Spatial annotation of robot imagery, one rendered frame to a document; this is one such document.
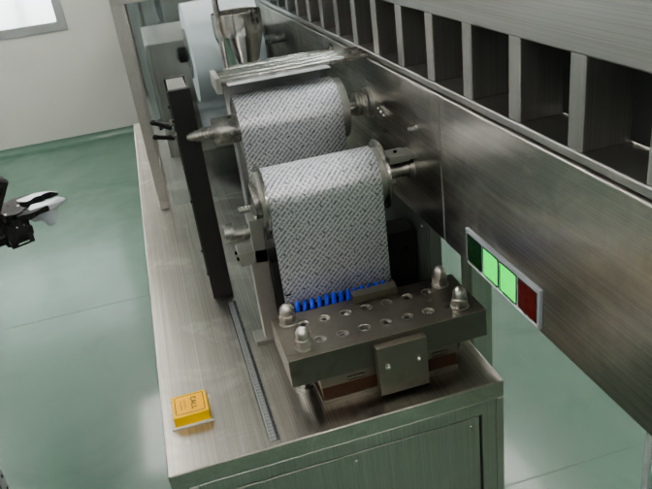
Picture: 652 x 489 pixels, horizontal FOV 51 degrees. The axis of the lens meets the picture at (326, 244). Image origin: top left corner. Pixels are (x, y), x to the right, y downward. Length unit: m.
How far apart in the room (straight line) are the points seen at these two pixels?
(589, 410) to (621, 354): 1.82
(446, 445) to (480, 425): 0.08
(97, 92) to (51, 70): 0.43
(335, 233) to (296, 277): 0.12
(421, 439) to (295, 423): 0.25
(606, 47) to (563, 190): 0.21
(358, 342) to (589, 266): 0.52
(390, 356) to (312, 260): 0.26
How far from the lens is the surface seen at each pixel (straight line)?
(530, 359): 2.99
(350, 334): 1.34
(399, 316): 1.38
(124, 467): 2.79
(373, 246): 1.45
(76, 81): 6.94
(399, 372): 1.35
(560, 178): 0.97
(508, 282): 1.16
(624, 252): 0.89
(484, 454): 1.52
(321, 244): 1.41
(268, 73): 1.60
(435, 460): 1.48
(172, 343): 1.67
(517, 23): 1.02
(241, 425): 1.38
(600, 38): 0.87
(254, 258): 1.48
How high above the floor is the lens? 1.78
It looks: 26 degrees down
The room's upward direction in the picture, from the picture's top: 8 degrees counter-clockwise
